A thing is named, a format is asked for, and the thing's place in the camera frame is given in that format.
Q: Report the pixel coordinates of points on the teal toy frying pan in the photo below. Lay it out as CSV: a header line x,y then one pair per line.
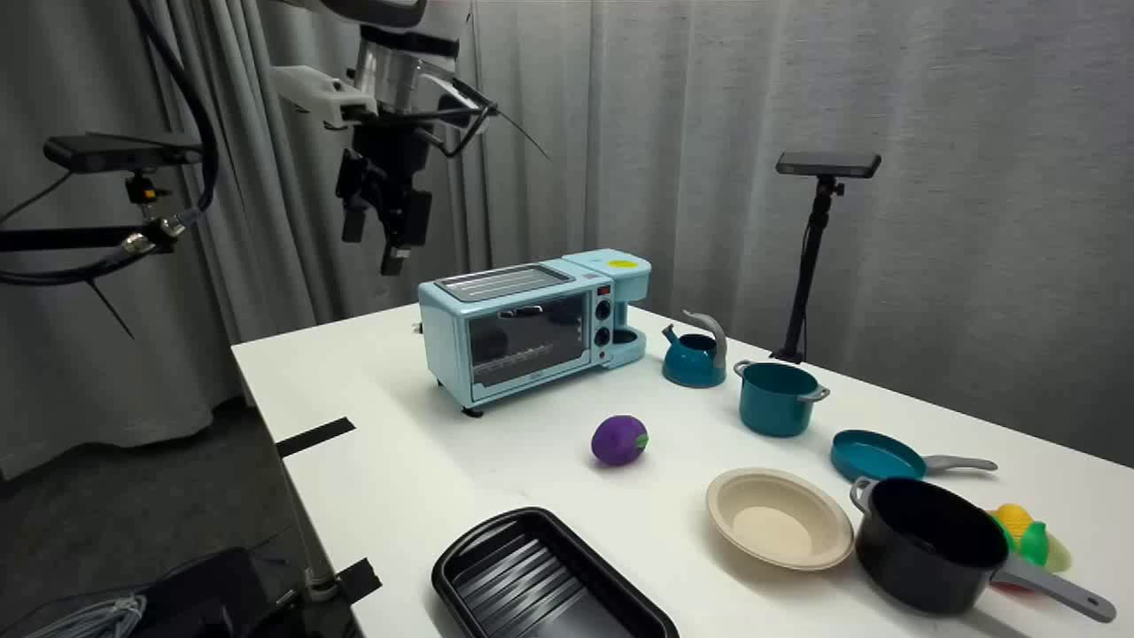
x,y
874,454

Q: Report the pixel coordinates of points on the purple plushie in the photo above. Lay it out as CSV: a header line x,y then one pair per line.
x,y
618,442

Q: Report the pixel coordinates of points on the black boom mount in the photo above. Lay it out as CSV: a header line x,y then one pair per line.
x,y
72,240

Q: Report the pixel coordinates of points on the black tripod stand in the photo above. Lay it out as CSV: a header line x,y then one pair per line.
x,y
808,268

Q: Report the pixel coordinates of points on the black camera on tripod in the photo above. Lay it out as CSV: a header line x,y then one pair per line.
x,y
828,165

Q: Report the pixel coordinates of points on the black baking tray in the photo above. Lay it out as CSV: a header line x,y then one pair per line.
x,y
535,582

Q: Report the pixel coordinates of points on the black camera on boom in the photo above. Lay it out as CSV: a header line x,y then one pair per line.
x,y
118,152

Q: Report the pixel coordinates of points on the black tape strip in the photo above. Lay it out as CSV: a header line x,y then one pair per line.
x,y
353,582
314,437

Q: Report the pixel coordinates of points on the teal toy kettle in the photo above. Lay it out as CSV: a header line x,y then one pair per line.
x,y
691,358

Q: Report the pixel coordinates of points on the white bowl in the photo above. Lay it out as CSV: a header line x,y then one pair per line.
x,y
777,521

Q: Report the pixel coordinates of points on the yellow green toy food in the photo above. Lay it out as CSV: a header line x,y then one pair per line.
x,y
1024,533

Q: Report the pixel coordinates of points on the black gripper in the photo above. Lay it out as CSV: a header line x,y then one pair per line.
x,y
390,160

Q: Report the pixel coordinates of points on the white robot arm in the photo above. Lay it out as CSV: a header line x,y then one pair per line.
x,y
396,65

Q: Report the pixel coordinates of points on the light blue toaster oven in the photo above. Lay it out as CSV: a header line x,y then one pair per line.
x,y
518,323

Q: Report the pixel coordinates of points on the teal toy pot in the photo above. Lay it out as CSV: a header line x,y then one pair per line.
x,y
775,397

